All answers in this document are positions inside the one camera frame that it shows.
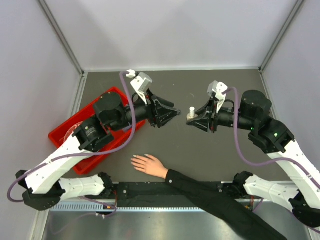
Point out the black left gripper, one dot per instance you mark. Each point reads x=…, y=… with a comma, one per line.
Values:
x=152, y=117

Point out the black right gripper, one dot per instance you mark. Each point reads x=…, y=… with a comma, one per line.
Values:
x=212, y=122

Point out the beige nail polish bottle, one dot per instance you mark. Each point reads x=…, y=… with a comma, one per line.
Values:
x=189, y=118

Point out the white nail polish brush cap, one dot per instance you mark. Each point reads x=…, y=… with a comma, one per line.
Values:
x=192, y=111

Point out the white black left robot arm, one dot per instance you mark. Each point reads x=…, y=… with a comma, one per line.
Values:
x=45, y=186

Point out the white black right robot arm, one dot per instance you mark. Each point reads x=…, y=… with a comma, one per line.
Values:
x=252, y=112

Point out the black sleeved forearm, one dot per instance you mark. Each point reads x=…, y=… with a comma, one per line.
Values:
x=242, y=221

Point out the person's bare hand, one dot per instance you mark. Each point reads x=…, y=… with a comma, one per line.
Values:
x=149, y=165

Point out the clear pink glass plate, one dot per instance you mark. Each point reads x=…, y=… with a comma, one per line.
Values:
x=70, y=131

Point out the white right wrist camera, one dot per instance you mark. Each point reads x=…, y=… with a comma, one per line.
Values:
x=218, y=89

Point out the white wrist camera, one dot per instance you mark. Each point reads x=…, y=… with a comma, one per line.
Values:
x=218, y=89
x=140, y=82

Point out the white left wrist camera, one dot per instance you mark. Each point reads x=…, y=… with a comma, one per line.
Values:
x=140, y=82

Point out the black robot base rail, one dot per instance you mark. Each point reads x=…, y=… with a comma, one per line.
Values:
x=160, y=195

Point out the grey slotted cable duct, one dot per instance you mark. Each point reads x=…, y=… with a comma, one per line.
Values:
x=81, y=206

